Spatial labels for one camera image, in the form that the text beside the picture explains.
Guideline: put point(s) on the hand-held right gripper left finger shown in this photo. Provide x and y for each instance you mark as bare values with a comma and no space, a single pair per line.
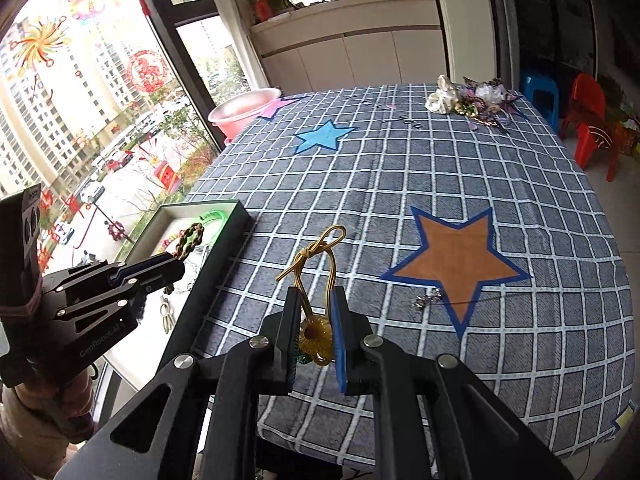
290,345

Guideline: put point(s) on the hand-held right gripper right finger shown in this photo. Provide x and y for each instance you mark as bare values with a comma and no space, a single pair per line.
341,350

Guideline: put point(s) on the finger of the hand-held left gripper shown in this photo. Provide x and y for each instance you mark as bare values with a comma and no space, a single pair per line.
100,270
160,275

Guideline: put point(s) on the dark green jewelry box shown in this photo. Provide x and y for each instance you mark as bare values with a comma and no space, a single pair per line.
220,260

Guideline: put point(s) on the person's left forearm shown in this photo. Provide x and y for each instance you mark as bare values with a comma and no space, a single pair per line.
45,425

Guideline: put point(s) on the green bangle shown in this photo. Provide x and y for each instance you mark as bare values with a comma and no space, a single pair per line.
212,216

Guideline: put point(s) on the silver rhinestone brooch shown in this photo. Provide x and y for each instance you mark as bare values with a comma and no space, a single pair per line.
427,300

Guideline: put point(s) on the grey checkered tablecloth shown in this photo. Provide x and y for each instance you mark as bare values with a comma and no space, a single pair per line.
400,185

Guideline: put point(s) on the pink plastic basin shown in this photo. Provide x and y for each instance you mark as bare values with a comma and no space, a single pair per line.
245,110

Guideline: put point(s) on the red round window decal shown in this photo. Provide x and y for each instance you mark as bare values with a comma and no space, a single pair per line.
147,70

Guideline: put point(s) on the colourful firework window decal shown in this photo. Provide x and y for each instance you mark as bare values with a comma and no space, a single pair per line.
40,42

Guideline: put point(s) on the white satin scrunchie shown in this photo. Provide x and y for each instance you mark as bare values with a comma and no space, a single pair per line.
440,95

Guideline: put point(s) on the pile of hair accessories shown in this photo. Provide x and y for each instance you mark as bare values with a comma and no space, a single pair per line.
487,100

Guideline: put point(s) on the white low cabinet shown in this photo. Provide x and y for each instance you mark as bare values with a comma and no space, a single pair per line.
350,45

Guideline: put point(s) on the blue plastic stool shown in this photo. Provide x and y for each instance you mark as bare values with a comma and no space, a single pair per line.
539,95

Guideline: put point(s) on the red plastic chair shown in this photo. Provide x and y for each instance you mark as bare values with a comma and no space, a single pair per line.
590,110

